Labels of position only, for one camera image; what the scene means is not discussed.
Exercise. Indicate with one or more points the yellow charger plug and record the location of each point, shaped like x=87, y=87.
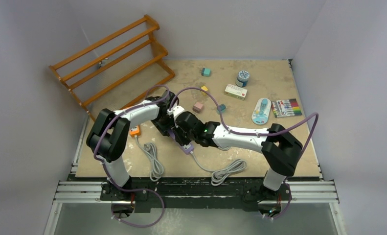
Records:
x=204, y=90

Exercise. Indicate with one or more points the purple power strip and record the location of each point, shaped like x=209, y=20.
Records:
x=186, y=148

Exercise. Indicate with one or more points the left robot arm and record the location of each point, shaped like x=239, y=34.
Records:
x=108, y=136

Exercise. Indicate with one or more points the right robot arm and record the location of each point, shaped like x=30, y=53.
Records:
x=280, y=148

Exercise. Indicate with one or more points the pink charger plug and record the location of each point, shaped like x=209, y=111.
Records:
x=198, y=107

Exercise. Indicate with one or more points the dark blue charger plug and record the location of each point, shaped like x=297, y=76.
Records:
x=221, y=108

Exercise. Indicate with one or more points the teal charger plug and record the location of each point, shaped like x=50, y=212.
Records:
x=206, y=72

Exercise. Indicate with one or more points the small white green box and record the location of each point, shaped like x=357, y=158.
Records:
x=235, y=92

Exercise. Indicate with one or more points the orange power strip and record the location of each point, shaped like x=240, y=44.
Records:
x=135, y=132

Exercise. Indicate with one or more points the round blue white jar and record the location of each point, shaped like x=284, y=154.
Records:
x=242, y=79

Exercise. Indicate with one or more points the blue white oval toy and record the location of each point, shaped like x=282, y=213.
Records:
x=261, y=112

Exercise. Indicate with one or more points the coloured marker pen set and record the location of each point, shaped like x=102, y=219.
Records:
x=286, y=108

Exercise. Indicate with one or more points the wooden shoe rack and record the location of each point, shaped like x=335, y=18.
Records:
x=158, y=51

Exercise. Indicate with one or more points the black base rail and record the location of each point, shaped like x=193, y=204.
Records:
x=246, y=194

